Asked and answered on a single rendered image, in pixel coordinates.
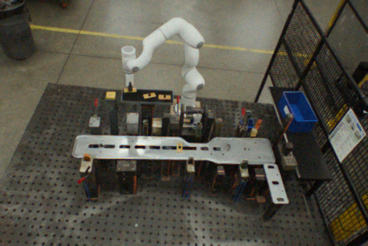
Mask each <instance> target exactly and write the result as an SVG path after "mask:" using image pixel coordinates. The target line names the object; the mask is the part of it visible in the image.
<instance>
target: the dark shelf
mask: <svg viewBox="0 0 368 246"><path fill-rule="evenodd" d="M268 91H269V94H270V96H271V100H272V102H273V105H274V107H275V110H276V111H275V112H276V114H277V117H278V119H279V122H280V124H282V123H283V120H284V118H283V115H282V114H281V110H280V108H279V106H278V103H279V101H280V100H281V96H282V95H283V92H284V91H294V88H293V87H268ZM284 136H285V140H286V142H291V143H292V145H293V147H294V149H293V150H292V151H291V152H290V155H291V156H292V157H294V158H295V161H296V163H297V167H296V171H297V174H298V177H299V179H300V181H310V182H331V181H332V180H333V177H332V176H331V173H330V170H329V168H328V166H327V164H326V162H325V159H324V156H323V155H322V152H321V150H320V148H319V145H318V143H317V141H316V139H315V136H314V135H313V132H312V130H311V131H310V132H290V130H289V128H287V130H286V131H285V134H284Z"/></svg>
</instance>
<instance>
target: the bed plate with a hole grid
mask: <svg viewBox="0 0 368 246"><path fill-rule="evenodd" d="M107 92H116V96H117V104H118V106H117V113H118V125H119V132H120V136H123V135H128V134H127V127H126V126H127V114H128V113H137V114H138V115H139V116H138V119H139V127H138V136H141V104H133V103H121V99H122V90H120V89H107V88H100V87H83V86H71V85H64V84H52V83H47V86H46V88H45V90H44V91H43V94H42V95H41V99H40V100H39V102H38V104H37V107H36V108H35V110H34V113H33V114H32V117H31V118H30V121H29V122H28V124H27V126H26V129H25V130H24V133H23V134H22V137H21V138H20V141H19V142H18V145H17V146H16V149H15V150H14V153H13V155H12V157H11V159H10V161H9V162H8V164H7V167H6V169H5V171H4V173H3V175H2V176H1V178H0V246H332V244H331V240H330V237H329V235H328V233H327V230H326V228H325V225H324V223H323V219H322V216H321V214H320V212H319V209H318V207H317V204H316V200H315V198H314V196H313V194H312V195H311V201H308V200H306V197H305V195H304V191H309V189H310V184H309V181H300V180H297V177H296V175H295V171H293V172H292V173H291V174H290V176H289V177H288V179H287V180H286V182H285V183H284V187H285V191H286V193H287V199H288V204H283V206H282V207H281V208H280V209H278V211H277V212H276V213H275V214H274V215H273V217H272V219H271V220H270V221H271V227H266V226H262V221H261V218H260V211H266V210H267V208H268V207H269V206H270V204H271V203H272V198H271V194H270V192H269V190H268V191H267V193H266V194H265V195H264V197H265V203H259V202H257V200H256V197H255V200H252V201H249V200H248V199H245V194H243V190H242V188H243V187H244V186H242V188H241V190H242V192H241V191H240V194H241V195H240V197H239V198H238V200H237V202H235V203H234V202H233V203H228V202H227V200H228V193H227V190H228V189H229V188H230V186H231V184H232V183H233V180H234V179H235V175H236V174H233V173H232V175H231V179H225V176H223V179H222V182H221V183H220V184H219V188H218V192H217V194H218V195H219V197H218V198H217V197H216V196H214V197H213V196H211V195H210V194H209V192H208V186H210V185H211V183H212V182H213V180H214V172H215V170H216V168H217V166H218V164H217V163H216V164H215V166H214V171H213V174H209V170H208V165H209V164H210V161H207V162H206V168H205V171H204V174H203V178H196V166H195V174H194V176H193V181H192V183H191V190H190V192H191V193H190V195H191V198H189V199H185V198H182V197H181V195H180V188H179V185H181V184H182V180H183V178H184V166H185V162H186V161H185V160H181V161H180V165H179V171H180V177H173V176H172V162H175V160H171V162H170V181H169V182H163V181H162V162H163V160H152V163H156V178H155V179H148V178H141V166H140V177H136V184H137V185H141V196H140V197H115V196H114V195H115V189H116V185H117V184H118V181H114V180H115V174H116V166H115V160H114V159H107V162H108V164H110V174H109V176H101V161H100V159H95V160H97V167H96V176H97V177H98V181H99V185H101V189H102V190H101V193H100V192H99V201H98V200H96V199H93V200H91V199H90V201H88V199H87V200H86V203H85V199H86V196H85V184H84V182H81V184H78V181H79V180H80V179H81V176H80V173H79V171H80V166H81V160H82V159H75V158H74V157H73V156H72V150H73V147H74V142H75V140H76V138H77V136H79V135H91V132H90V129H89V122H90V118H91V117H94V113H95V99H96V98H97V99H98V103H97V117H99V118H101V128H102V130H101V134H102V135H110V121H109V116H108V111H107V109H106V101H105V99H106V93H107ZM195 101H200V107H201V110H204V106H205V105H207V106H208V110H212V111H214V118H221V119H222V121H223V128H222V131H221V135H220V136H219V137H234V136H235V130H236V128H237V126H238V124H240V121H241V118H242V108H244V113H245V111H247V110H248V111H251V118H252V119H253V123H254V126H255V125H256V123H257V121H258V118H259V116H260V115H261V114H264V117H263V119H262V123H261V124H260V127H259V128H258V133H257V134H256V136H255V137H254V138H266V139H268V140H269V142H270V143H271V142H272V140H273V138H274V137H275V134H277V132H278V130H279V128H280V122H279V119H278V117H277V114H276V112H275V111H276V110H275V107H274V105H272V104H269V103H257V102H255V103H253V102H247V101H232V100H225V99H213V98H207V97H196V99H195ZM142 162H145V159H140V164H141V163H142ZM196 162H197V160H194V164H196ZM239 190H240V189H239Z"/></svg>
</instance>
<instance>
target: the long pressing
mask: <svg viewBox="0 0 368 246"><path fill-rule="evenodd" d="M162 141H163V142H162ZM101 143H102V144H103V145H114V149H105V148H104V146H103V147H100V146H99V148H88V145H100V144H101ZM177 143H182V147H196V148H197V150H183V152H182V153H177V149H163V148H162V147H163V146H177ZM227 144H230V145H231V148H230V150H229V151H227V150H226V149H225V148H226V146H227ZM120 145H130V149H119V146H120ZM135 145H144V146H145V149H135ZM151 145H152V146H160V149H150V146H151ZM201 147H208V150H201ZM214 147H219V148H220V151H215V150H214ZM244 148H246V150H244ZM249 149H250V150H249ZM210 153H211V154H210ZM84 154H90V155H91V158H94V159H145V160H187V159H188V157H189V156H193V157H194V160H208V161H210V162H215V163H217V164H240V162H242V160H244V159H248V161H249V163H248V164H256V165H264V164H275V162H276V160H275V157H274V154H273V151H272V149H271V144H270V142H269V140H268V139H266V138H248V137H215V138H213V139H212V140H210V142H209V143H188V142H187V141H185V140H184V139H183V138H181V137H159V136H136V135H123V136H115V135H79V136H77V138H76V140H75V142H74V147H73V150H72V156H73V157H74V158H75V159H82V158H83V155H84Z"/></svg>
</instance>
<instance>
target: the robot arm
mask: <svg viewBox="0 0 368 246"><path fill-rule="evenodd" d="M174 35H178V36H179V37H180V39H181V42H182V44H183V47H184V52H185V63H184V66H183V67H182V69H181V75H182V76H183V78H184V80H185V81H186V82H187V83H188V84H186V85H184V87H183V90H182V93H181V100H180V102H179V115H180V111H181V104H184V111H185V107H186V106H193V107H195V105H194V103H195V99H196V95H197V91H199V90H201V89H202V88H204V85H205V81H204V79H203V77H202V76H201V75H200V73H199V72H198V71H197V69H196V66H197V64H198V60H199V51H198V49H200V48H201V47H202V46H203V45H204V38H203V36H202V34H201V33H200V32H199V31H198V30H197V29H196V28H195V27H194V26H193V25H192V24H190V23H188V22H187V21H186V20H184V19H182V18H179V17H176V18H173V19H171V20H169V21H167V22H166V23H165V24H164V25H162V26H161V27H159V29H157V30H155V31H154V32H153V33H152V34H150V35H149V36H147V37H146V38H145V39H144V40H143V52H142V53H141V56H140V57H138V58H137V59H136V50H135V48H134V47H132V46H126V47H123V48H122V61H123V71H124V73H126V86H127V88H128V91H133V88H132V86H133V73H136V72H138V71H139V70H141V69H142V68H144V67H145V66H146V65H148V63H149V62H150V60H151V57H152V53H153V51H154V49H156V48H158V47H159V46H160V45H162V44H163V43H165V42H166V41H167V40H168V39H171V37H173V36H174Z"/></svg>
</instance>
